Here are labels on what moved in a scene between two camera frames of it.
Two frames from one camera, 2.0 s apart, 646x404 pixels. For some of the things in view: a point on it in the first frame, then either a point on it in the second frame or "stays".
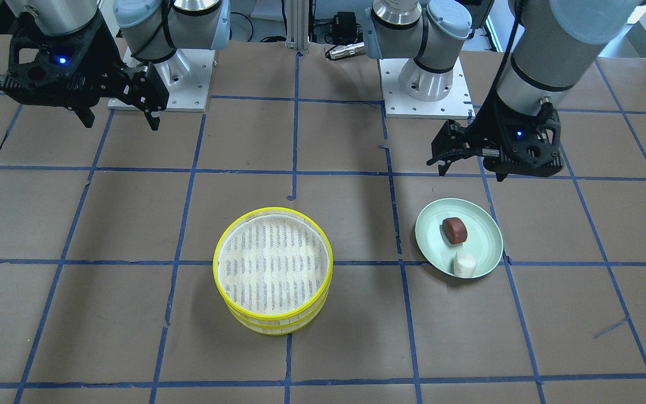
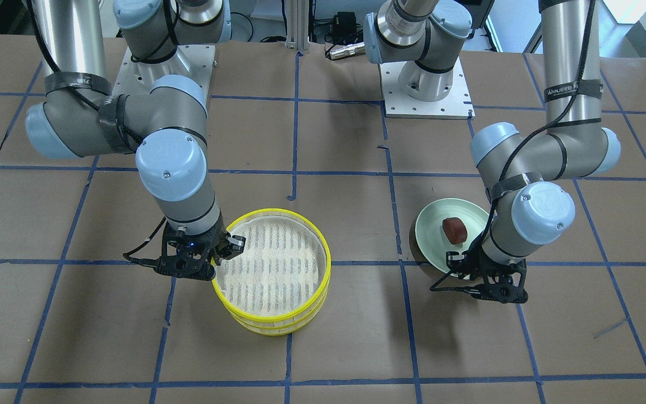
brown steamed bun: x=454 y=229 stays
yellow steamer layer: x=273 y=264 stays
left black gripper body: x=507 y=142 → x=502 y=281
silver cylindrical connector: x=344 y=50 stays
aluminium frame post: x=298 y=25 stays
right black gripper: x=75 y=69 → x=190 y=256
